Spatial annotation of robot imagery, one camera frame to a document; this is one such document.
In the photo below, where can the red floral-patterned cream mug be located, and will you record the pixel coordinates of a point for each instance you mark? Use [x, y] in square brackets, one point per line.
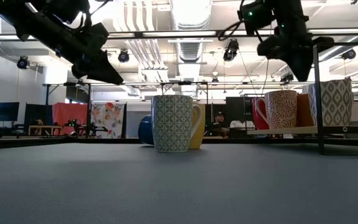
[281, 109]

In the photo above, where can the person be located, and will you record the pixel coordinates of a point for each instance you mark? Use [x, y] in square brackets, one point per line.
[241, 124]
[219, 119]

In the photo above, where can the black background monitor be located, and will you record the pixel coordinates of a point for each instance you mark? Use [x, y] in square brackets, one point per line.
[5, 111]

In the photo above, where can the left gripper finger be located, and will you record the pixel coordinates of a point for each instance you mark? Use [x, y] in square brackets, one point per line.
[104, 70]

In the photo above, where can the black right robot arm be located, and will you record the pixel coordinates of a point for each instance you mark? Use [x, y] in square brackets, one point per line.
[291, 15]

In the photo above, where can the green lattice-patterned mug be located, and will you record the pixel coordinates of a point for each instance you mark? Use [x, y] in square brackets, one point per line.
[171, 124]

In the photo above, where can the plain orange mug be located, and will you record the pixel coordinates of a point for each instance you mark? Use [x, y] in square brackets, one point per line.
[303, 110]

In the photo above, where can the floral cloth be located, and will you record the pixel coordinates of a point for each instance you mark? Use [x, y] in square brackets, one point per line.
[107, 118]

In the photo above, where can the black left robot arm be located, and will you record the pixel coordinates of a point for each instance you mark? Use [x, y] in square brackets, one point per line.
[36, 21]

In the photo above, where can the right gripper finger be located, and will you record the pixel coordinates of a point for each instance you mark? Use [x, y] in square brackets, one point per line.
[301, 68]

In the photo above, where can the wooden background bench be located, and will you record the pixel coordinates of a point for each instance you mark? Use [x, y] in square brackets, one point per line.
[42, 126]

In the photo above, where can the black ceiling camera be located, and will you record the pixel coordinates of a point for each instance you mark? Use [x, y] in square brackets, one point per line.
[231, 51]
[123, 56]
[349, 54]
[23, 63]

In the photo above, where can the background robot with green lights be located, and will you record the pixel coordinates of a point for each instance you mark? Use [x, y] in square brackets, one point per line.
[73, 123]

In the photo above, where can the blue-grey table mat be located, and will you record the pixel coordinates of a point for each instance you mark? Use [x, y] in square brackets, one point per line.
[104, 186]

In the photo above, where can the black background rig frame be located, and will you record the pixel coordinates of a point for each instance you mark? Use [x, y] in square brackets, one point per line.
[135, 84]

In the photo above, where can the wooden shelf with black frame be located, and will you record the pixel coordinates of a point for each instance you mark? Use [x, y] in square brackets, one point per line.
[317, 137]

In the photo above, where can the silver ceiling duct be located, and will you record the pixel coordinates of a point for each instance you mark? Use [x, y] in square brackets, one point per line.
[190, 51]

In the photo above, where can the red cloth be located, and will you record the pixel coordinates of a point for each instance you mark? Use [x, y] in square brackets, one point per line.
[68, 113]

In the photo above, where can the black partition panel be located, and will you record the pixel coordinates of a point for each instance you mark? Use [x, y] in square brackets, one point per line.
[37, 116]

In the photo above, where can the black metal table frame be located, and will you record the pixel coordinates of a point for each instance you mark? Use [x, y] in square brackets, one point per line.
[120, 140]

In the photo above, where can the grey diamond-patterned mug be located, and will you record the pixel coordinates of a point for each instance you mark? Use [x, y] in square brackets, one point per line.
[336, 102]

